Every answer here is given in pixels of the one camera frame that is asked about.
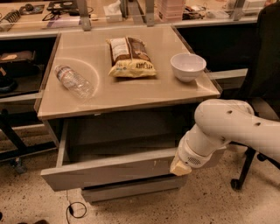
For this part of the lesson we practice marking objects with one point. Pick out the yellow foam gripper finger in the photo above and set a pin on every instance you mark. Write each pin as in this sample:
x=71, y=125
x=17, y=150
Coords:
x=179, y=168

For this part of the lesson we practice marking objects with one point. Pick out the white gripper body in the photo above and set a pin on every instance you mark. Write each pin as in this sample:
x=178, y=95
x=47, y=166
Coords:
x=191, y=157

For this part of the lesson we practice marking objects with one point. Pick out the grey top drawer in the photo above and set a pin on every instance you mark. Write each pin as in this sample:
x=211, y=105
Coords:
x=95, y=152

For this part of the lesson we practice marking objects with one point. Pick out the grey drawer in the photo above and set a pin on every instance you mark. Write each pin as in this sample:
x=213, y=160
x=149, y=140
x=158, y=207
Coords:
x=132, y=188
x=95, y=152

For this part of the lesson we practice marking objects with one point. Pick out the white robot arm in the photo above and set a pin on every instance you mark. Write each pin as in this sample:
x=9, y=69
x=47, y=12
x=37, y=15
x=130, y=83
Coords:
x=219, y=122

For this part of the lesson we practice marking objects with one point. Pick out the grey bottom drawer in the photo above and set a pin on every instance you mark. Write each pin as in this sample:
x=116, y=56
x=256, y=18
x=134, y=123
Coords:
x=132, y=188

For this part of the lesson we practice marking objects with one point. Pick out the grey drawer cabinet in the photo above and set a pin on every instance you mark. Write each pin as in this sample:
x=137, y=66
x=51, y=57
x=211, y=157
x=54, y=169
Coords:
x=88, y=53

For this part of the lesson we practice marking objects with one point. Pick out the white bowl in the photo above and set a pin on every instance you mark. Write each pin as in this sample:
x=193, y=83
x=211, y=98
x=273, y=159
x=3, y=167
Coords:
x=187, y=66

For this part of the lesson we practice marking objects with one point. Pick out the black office chair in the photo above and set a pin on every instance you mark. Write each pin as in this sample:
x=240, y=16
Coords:
x=262, y=83

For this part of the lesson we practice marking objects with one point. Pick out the brown yellow snack bag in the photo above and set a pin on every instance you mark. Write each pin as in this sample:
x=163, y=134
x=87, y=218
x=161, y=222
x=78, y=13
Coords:
x=129, y=58

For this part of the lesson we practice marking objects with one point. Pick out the clear plastic water bottle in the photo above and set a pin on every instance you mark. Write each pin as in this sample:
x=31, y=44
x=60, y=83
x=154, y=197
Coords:
x=74, y=82

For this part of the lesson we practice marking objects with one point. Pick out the pink stacked trays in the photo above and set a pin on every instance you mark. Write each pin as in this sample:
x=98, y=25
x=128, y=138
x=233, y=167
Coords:
x=170, y=10

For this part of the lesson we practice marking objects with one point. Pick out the white tissue box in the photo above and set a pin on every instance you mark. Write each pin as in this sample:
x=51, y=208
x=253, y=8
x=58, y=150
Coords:
x=113, y=12

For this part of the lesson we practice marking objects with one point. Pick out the black tray with items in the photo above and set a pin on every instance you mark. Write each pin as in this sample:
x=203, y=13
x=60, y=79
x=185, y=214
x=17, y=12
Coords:
x=62, y=5

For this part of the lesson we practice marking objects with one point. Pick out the black cart frame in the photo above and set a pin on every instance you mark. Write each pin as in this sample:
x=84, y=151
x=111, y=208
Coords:
x=7, y=124

